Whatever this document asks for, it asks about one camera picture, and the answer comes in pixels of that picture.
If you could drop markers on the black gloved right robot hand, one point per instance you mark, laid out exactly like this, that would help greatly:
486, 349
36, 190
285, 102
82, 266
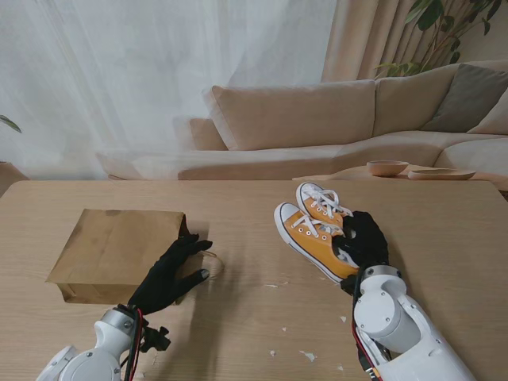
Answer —
369, 242

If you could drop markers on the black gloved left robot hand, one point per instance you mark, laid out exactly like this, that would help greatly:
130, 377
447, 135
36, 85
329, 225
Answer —
162, 278

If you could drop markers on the brown paper bag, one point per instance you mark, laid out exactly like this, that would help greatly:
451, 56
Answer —
115, 250

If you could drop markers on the yellow canvas sneaker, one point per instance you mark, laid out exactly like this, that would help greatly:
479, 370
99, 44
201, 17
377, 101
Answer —
317, 208
313, 246

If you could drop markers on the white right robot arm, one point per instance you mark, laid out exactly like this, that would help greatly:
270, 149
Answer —
393, 325

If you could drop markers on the low wooden side table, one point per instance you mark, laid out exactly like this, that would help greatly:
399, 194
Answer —
349, 174

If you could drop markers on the light wooden bowl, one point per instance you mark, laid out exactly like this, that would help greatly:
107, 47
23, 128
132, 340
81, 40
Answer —
386, 168

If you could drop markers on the shallow wooden tray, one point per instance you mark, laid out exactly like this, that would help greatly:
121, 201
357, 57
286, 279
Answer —
440, 174

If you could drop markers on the beige fabric sofa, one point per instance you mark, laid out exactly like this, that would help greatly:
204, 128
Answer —
301, 115

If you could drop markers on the grey sofa cushion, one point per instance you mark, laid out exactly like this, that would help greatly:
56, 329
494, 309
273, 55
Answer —
468, 99

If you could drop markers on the beige plant pot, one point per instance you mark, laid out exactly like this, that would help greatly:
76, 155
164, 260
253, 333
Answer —
8, 176

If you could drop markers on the beige drape curtain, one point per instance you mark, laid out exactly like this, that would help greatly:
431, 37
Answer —
369, 39

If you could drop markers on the white sheer curtain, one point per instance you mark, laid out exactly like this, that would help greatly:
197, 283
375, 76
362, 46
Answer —
119, 79

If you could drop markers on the small green plant leaf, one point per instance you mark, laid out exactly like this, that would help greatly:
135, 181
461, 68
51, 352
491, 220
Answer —
10, 124

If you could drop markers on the green leafy houseplant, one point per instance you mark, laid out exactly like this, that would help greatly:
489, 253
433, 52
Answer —
430, 16

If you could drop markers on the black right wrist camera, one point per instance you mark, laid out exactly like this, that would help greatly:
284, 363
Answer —
347, 283

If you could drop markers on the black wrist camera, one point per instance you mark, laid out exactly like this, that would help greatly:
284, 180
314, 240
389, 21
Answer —
155, 339
347, 283

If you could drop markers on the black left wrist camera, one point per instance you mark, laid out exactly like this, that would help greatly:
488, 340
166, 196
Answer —
155, 339

